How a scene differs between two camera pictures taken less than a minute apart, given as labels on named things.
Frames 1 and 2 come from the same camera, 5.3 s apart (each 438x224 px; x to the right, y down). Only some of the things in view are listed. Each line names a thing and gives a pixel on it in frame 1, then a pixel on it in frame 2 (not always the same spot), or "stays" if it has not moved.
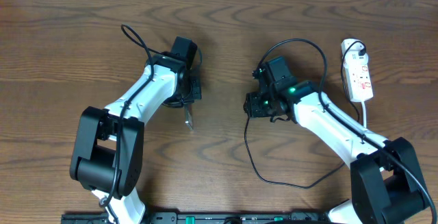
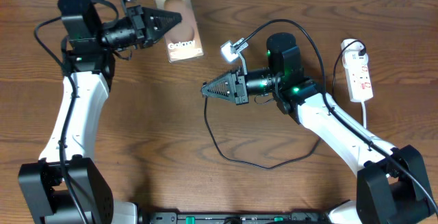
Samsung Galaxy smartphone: [189, 121] → [183, 42]
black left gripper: [196, 95] → [161, 15]
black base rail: [200, 218] stays
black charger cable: [363, 53] → [289, 160]
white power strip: [356, 59] stays
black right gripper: [253, 109] → [239, 97]
